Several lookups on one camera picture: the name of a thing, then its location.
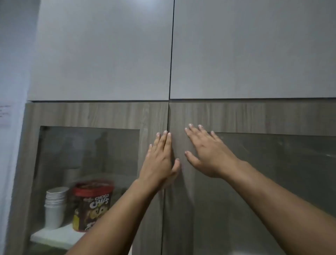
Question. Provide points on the person's right forearm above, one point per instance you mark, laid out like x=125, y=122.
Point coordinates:
x=283, y=210

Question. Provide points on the person's left little finger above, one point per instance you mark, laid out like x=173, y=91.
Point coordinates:
x=149, y=151

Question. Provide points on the person's right thumb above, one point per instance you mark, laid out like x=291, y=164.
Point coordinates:
x=191, y=159

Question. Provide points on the wood cabinet door with glass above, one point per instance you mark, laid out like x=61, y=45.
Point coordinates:
x=86, y=114
x=262, y=118

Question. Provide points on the light grey cabinet door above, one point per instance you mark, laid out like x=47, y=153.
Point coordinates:
x=105, y=52
x=249, y=50

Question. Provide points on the person's left middle finger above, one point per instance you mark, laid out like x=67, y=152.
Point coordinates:
x=163, y=143

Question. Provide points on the person's right hand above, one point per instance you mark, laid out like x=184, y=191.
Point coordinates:
x=212, y=157

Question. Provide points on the person's right middle finger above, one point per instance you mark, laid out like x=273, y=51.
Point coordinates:
x=196, y=134

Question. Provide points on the brown cereal tub red lid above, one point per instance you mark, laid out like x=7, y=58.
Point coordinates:
x=91, y=205

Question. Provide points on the person's left forearm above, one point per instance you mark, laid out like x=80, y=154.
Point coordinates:
x=118, y=218

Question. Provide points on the white cabinet shelf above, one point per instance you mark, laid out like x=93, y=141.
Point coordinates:
x=57, y=236

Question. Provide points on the person's right little finger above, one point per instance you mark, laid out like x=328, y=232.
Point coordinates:
x=216, y=138

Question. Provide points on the person's left thumb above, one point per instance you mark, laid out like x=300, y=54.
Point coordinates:
x=175, y=166

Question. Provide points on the white paper note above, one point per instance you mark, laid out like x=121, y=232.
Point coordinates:
x=4, y=115

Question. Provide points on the stack of white paper cups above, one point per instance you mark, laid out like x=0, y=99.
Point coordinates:
x=55, y=207

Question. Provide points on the person's left hand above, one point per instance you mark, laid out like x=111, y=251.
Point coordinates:
x=157, y=165

